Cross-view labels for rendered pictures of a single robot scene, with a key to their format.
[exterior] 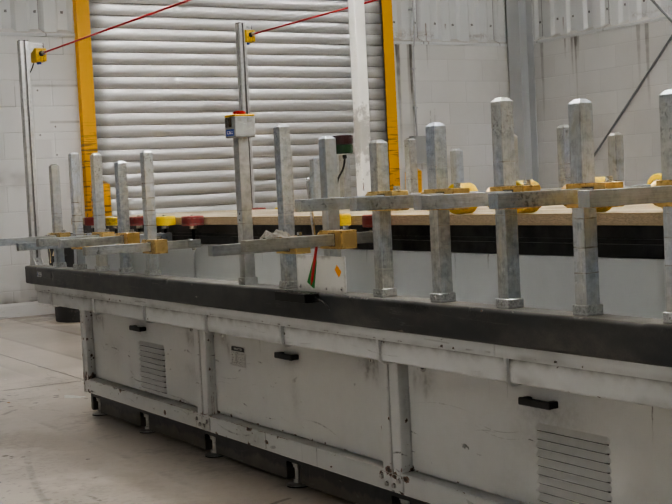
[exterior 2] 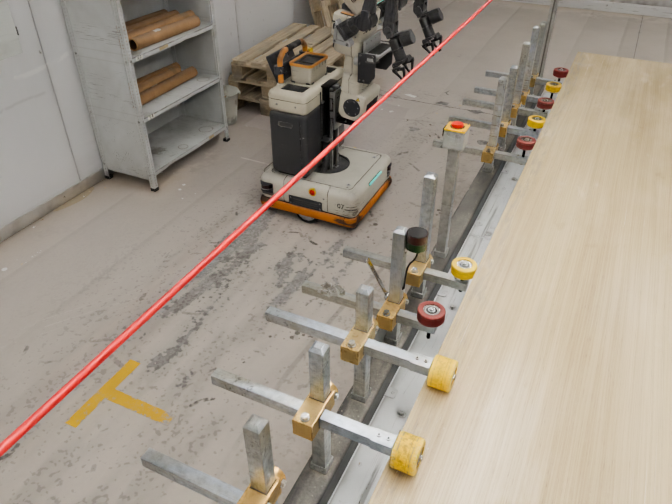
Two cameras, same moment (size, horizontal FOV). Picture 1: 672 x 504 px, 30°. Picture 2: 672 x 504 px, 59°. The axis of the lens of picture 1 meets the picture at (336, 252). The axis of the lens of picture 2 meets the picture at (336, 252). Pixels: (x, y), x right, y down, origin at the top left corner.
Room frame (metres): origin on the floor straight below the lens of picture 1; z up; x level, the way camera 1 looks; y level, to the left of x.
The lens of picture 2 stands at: (2.52, -1.02, 2.03)
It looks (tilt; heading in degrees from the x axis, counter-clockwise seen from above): 36 degrees down; 57
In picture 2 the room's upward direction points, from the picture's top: straight up
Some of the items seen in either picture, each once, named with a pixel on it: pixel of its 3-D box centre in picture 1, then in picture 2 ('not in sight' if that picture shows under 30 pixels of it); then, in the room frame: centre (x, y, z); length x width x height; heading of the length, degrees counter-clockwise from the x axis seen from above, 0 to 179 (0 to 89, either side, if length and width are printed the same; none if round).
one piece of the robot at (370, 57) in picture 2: not in sight; (374, 56); (4.47, 1.57, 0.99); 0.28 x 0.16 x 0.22; 31
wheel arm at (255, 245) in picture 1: (315, 241); (367, 306); (3.34, 0.05, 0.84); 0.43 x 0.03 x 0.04; 121
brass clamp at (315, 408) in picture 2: (444, 199); (316, 408); (2.97, -0.26, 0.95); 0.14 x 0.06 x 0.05; 31
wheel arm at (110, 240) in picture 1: (116, 240); (492, 126); (4.64, 0.81, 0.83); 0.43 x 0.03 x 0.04; 121
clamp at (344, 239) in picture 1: (337, 239); (393, 309); (3.40, 0.00, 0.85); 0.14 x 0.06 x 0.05; 31
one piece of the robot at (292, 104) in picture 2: not in sight; (313, 114); (4.27, 1.90, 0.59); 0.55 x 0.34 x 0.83; 31
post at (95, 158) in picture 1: (99, 214); (518, 89); (4.91, 0.92, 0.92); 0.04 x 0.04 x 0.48; 31
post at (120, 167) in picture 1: (123, 224); (506, 114); (4.69, 0.79, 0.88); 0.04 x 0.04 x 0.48; 31
